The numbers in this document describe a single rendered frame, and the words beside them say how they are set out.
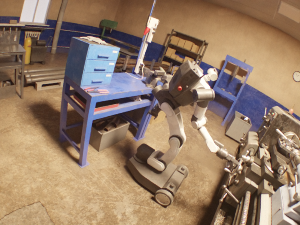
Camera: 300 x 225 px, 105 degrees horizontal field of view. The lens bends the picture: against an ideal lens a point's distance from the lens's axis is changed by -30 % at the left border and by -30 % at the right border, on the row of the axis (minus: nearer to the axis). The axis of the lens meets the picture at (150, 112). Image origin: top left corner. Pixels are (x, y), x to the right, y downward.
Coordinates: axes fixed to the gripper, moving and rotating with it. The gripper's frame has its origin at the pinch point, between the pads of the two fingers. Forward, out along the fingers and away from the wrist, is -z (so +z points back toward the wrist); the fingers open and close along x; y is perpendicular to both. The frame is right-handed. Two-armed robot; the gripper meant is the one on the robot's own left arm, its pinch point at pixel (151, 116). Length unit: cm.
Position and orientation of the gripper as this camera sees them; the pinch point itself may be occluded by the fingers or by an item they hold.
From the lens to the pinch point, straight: 194.9
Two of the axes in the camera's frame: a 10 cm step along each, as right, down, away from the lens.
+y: 0.8, -6.5, 7.6
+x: 8.6, 4.3, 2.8
